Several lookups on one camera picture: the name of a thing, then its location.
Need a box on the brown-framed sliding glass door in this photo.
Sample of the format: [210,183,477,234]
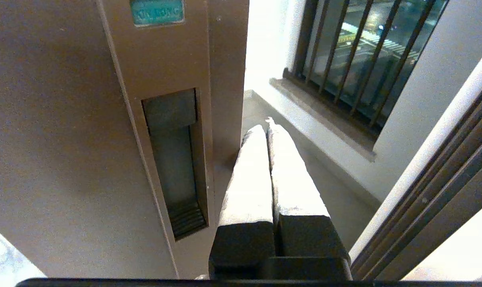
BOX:
[0,0,250,279]

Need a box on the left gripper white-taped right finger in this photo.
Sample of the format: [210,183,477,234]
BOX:
[265,116,351,260]

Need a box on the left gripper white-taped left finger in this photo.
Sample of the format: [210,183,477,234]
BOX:
[208,124,276,278]

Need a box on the brown stone window sill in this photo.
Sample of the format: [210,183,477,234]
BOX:
[270,77,378,162]

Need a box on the dark brown door jamb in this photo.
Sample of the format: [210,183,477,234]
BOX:
[350,76,482,281]

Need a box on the teal brand label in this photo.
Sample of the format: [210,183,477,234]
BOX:
[130,0,185,28]

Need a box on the recessed door pull latch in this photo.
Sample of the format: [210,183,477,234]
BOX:
[141,88,209,241]

